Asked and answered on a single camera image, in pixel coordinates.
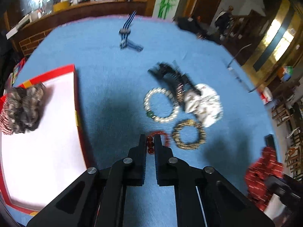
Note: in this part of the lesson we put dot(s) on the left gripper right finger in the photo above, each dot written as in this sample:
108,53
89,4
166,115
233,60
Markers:
203,196

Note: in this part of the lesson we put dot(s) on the dark framed eyeglasses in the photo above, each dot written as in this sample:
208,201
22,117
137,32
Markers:
236,75

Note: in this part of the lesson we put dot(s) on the red gift box lid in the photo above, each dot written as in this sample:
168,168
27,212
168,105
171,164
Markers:
36,166

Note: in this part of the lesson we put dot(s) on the black bag on bed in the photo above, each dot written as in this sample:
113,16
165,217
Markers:
201,30

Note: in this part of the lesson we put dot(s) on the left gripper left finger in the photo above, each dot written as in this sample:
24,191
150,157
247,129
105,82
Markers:
97,197

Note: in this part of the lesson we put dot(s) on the blue bed cover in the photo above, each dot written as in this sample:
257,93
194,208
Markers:
119,101

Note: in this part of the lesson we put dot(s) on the red polka dot scrunchie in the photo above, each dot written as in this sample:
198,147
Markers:
256,175

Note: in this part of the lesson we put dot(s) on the wooden counter shelf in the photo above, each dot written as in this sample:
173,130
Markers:
30,36

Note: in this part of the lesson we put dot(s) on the white black-dotted scrunchie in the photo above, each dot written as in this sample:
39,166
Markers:
206,107

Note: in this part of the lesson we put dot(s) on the grey black organza scrunchie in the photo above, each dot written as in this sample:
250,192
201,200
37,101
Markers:
25,107

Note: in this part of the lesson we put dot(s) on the black hair claw clip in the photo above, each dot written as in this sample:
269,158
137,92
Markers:
176,81

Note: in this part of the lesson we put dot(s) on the black smartphone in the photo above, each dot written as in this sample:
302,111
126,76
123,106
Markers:
269,141

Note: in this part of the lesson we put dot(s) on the white red paint bucket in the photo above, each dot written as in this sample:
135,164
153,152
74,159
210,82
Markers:
266,95

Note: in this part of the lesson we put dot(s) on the dark wooden door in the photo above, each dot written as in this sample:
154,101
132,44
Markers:
204,10

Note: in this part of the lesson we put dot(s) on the red white plaid scrunchie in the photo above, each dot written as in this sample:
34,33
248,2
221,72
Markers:
4,120

